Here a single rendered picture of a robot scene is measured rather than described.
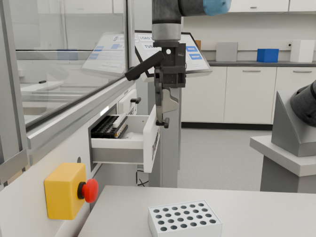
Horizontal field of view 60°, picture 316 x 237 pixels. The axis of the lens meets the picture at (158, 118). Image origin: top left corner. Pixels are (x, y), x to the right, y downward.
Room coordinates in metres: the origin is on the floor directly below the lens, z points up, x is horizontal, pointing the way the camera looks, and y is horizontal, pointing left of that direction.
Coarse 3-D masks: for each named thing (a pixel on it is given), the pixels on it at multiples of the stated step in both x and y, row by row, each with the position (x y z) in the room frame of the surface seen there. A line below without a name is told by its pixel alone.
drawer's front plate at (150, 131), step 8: (152, 112) 0.77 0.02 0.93; (152, 120) 0.68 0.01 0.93; (144, 128) 0.61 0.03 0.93; (152, 128) 0.64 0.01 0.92; (144, 136) 0.60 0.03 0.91; (152, 136) 0.64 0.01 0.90; (144, 144) 0.60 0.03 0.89; (152, 144) 0.64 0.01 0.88; (144, 152) 0.60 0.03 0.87; (144, 160) 0.60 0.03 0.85; (144, 168) 0.60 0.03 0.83
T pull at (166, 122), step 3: (162, 120) 0.74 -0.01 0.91; (165, 120) 0.74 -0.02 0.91; (168, 120) 0.74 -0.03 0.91; (156, 123) 0.73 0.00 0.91; (159, 123) 0.73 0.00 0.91; (162, 123) 0.73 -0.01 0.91; (165, 123) 0.71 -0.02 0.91; (168, 123) 0.71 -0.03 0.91; (165, 126) 0.70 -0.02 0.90; (168, 126) 0.71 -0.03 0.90
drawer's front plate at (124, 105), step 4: (132, 92) 1.12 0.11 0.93; (124, 96) 1.02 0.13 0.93; (128, 96) 1.03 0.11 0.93; (132, 96) 1.10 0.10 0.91; (136, 96) 1.21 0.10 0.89; (120, 100) 0.95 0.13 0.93; (124, 100) 0.95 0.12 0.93; (128, 100) 1.02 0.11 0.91; (120, 104) 0.92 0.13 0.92; (124, 104) 0.94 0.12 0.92; (128, 104) 1.02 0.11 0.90; (132, 104) 1.10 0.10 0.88; (136, 104) 1.20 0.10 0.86; (120, 108) 0.92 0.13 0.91; (124, 108) 0.94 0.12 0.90; (128, 108) 1.01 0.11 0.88; (132, 108) 1.09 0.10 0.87; (136, 108) 1.20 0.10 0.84; (120, 112) 0.92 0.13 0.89; (128, 112) 1.01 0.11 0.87; (136, 112) 1.20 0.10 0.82
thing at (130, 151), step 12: (132, 120) 0.86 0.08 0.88; (144, 120) 0.86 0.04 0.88; (96, 144) 0.63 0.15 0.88; (108, 144) 0.62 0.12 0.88; (120, 144) 0.62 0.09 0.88; (132, 144) 0.62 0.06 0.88; (96, 156) 0.62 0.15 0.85; (108, 156) 0.62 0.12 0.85; (120, 156) 0.62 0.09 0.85; (132, 156) 0.62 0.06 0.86
